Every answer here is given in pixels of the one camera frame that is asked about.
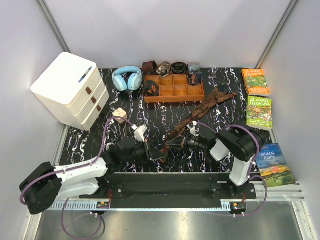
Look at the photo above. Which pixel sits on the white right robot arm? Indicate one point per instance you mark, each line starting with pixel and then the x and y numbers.
pixel 242 141

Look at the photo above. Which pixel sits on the grey blue rolled tie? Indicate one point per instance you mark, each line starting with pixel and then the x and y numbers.
pixel 194 67

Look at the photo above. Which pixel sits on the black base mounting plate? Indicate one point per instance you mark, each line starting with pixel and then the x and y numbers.
pixel 168 183

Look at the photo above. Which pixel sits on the orange compartment tray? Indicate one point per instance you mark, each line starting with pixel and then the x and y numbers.
pixel 174 88

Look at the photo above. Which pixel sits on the black orange-leaf rolled tie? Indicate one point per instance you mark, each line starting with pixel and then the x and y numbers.
pixel 151 89

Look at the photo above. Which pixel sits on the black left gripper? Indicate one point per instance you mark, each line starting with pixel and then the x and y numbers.
pixel 153 154

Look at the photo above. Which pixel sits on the blue pen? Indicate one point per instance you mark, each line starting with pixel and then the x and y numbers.
pixel 85 74

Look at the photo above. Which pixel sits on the dark red rolled tie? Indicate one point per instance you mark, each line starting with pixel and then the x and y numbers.
pixel 149 68

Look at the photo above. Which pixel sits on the green treehouse book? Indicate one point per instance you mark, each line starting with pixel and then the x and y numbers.
pixel 259 113

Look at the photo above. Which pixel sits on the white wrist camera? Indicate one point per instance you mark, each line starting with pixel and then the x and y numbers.
pixel 139 132
pixel 193 126

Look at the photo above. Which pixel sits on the brown floral long tie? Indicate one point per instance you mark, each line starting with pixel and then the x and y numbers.
pixel 216 97

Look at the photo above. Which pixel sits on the brown patterned rolled tie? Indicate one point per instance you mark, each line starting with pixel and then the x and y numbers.
pixel 164 69

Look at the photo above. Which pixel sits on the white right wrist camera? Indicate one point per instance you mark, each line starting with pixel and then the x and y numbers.
pixel 193 126

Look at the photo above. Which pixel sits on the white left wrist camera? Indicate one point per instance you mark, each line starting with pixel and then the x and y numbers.
pixel 139 132

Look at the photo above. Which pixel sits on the black marble pattern mat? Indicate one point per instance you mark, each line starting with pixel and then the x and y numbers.
pixel 160 118

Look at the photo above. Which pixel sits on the pink cube power adapter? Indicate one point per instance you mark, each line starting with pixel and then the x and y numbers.
pixel 121 114

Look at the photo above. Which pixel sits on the aluminium front rail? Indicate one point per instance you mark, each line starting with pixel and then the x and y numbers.
pixel 213 200

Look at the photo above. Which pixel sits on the white three-drawer cabinet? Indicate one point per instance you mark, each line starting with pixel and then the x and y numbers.
pixel 74 104

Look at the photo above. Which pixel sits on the dark floral rolled tie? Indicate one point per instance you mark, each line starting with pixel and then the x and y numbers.
pixel 194 78

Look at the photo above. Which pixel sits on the blue Animal Farm book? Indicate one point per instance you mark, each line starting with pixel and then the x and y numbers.
pixel 273 167

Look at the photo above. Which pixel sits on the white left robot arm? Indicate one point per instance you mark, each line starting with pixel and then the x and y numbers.
pixel 48 184

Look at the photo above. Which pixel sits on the light blue headphones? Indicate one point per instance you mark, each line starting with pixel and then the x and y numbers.
pixel 127 78

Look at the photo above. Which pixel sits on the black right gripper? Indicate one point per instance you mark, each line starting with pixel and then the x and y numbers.
pixel 179 140

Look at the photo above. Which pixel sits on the orange treehouse book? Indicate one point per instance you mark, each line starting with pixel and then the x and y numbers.
pixel 255 82

